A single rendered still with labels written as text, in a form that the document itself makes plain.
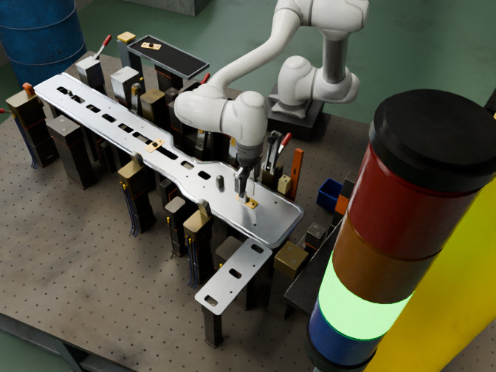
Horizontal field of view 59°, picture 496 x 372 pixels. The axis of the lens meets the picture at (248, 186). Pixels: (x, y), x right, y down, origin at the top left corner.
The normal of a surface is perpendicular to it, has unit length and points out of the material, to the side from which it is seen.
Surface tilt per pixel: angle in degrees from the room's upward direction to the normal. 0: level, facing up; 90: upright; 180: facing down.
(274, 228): 0
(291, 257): 0
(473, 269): 90
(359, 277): 90
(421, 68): 0
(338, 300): 90
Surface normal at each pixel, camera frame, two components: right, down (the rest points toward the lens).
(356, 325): -0.34, 0.69
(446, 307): -0.60, 0.58
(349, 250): -0.90, 0.29
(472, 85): 0.04, -0.67
